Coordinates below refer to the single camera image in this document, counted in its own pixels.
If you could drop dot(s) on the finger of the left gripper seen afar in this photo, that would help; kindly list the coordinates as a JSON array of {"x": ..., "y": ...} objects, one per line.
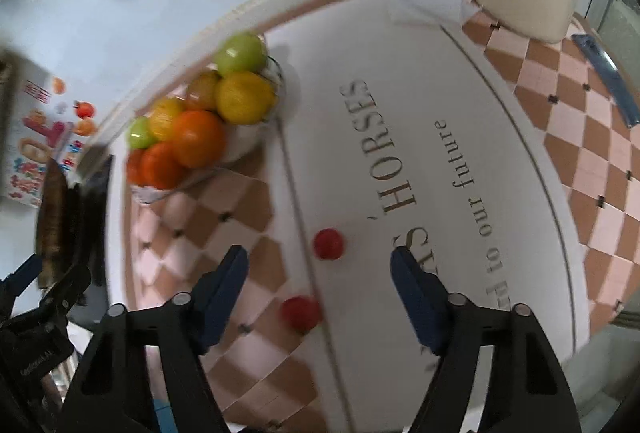
[{"x": 17, "y": 282}]

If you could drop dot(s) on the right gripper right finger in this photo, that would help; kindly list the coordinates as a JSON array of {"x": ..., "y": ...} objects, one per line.
[{"x": 527, "y": 390}]

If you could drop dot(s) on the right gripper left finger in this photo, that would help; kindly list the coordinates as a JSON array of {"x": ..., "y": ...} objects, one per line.
[{"x": 111, "y": 389}]

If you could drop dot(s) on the small green apple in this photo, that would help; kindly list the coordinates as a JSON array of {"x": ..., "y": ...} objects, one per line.
[{"x": 140, "y": 135}]

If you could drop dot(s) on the red cherry tomato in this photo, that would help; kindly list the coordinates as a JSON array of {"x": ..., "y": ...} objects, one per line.
[
  {"x": 301, "y": 314},
  {"x": 329, "y": 244}
]

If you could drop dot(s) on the large green apple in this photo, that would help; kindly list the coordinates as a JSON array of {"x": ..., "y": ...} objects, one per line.
[{"x": 243, "y": 51}]

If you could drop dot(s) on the black frying pan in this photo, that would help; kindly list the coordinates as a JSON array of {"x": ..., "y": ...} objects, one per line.
[{"x": 50, "y": 230}]

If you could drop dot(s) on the dark red plum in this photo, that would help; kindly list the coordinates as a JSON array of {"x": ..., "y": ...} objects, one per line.
[{"x": 134, "y": 167}]

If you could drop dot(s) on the orange tangerine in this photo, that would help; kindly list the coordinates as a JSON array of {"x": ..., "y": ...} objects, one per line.
[{"x": 160, "y": 168}]

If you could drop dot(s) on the yellow-green citrus fruit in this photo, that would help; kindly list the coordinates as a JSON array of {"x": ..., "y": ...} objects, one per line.
[{"x": 163, "y": 115}]

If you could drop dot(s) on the checkered brown pink mat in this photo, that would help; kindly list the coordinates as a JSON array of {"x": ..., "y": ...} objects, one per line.
[{"x": 502, "y": 163}]

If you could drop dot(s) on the large orange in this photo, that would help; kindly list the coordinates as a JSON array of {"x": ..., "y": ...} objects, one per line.
[{"x": 199, "y": 139}]

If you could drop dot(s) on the dark red-brown apple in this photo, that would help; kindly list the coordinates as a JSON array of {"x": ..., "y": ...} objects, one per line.
[{"x": 201, "y": 93}]

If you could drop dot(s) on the oval floral ceramic plate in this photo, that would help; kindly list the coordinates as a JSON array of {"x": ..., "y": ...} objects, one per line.
[{"x": 241, "y": 141}]

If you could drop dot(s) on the yellow lemon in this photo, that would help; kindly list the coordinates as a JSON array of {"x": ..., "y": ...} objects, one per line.
[{"x": 244, "y": 98}]

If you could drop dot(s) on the blue knife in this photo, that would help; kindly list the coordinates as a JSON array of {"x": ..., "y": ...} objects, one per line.
[{"x": 610, "y": 75}]

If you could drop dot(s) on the colourful wall sticker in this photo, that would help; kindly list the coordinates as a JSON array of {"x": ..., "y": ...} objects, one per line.
[{"x": 47, "y": 123}]

